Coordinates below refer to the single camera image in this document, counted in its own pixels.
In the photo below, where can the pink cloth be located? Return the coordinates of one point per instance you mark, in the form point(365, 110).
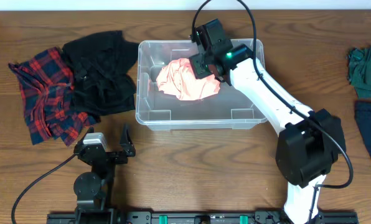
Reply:
point(178, 79)

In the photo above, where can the black mounting rail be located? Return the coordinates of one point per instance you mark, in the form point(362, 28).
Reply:
point(262, 217)

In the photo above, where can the black garment left pile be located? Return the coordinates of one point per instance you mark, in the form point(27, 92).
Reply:
point(100, 63)

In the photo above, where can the red navy plaid shirt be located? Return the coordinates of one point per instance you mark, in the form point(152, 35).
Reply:
point(46, 87)

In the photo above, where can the dark green cloth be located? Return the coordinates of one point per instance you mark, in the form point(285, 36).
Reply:
point(359, 71)

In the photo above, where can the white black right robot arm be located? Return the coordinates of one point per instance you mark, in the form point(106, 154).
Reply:
point(309, 142)

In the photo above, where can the clear plastic storage bin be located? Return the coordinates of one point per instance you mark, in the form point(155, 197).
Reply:
point(158, 111)

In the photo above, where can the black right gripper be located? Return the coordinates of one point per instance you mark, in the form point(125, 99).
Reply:
point(199, 61)

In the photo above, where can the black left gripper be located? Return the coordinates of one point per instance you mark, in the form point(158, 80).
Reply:
point(109, 154)

